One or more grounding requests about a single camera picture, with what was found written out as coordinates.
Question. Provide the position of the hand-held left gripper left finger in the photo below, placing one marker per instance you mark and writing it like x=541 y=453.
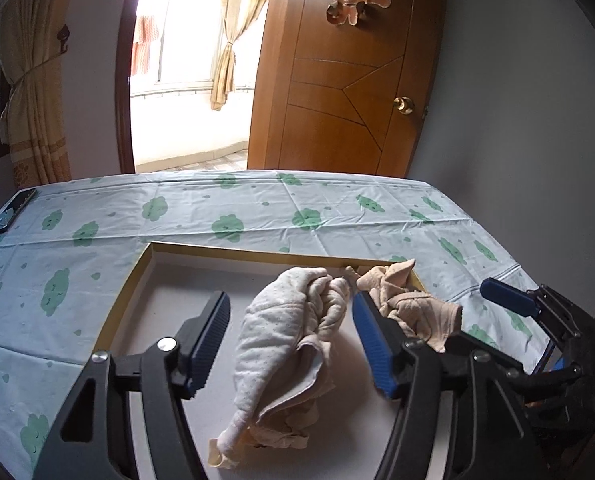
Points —
x=210 y=345

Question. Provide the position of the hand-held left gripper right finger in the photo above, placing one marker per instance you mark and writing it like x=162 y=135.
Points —
x=372 y=345

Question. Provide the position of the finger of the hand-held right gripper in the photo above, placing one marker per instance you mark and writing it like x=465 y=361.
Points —
x=507 y=297
x=537 y=375

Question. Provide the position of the beige underwear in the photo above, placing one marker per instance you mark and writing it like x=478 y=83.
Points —
x=402 y=300

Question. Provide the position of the shallow cardboard box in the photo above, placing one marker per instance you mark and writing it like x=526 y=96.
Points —
x=177 y=300

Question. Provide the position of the cream dotted underwear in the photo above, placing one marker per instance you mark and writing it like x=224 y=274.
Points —
x=277 y=335

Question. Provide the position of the white green cloud tablecloth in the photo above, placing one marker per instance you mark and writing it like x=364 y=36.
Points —
x=177 y=210

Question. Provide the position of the brass door knob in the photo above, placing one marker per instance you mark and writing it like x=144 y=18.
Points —
x=405 y=105

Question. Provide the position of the black smartphone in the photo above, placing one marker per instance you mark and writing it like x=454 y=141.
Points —
x=12 y=212

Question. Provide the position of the brown wooden door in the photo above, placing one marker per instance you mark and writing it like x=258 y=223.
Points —
x=337 y=100

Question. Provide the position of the hanging orange clothes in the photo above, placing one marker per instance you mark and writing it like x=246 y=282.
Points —
x=145 y=45

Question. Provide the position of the beige striped curtain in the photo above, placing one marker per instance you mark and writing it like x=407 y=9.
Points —
x=32 y=85

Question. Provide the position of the brown wooden door frame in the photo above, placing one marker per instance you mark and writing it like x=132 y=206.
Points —
x=125 y=85

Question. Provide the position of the dark curtain wall hook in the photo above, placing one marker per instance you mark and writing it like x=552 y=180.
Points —
x=64 y=35

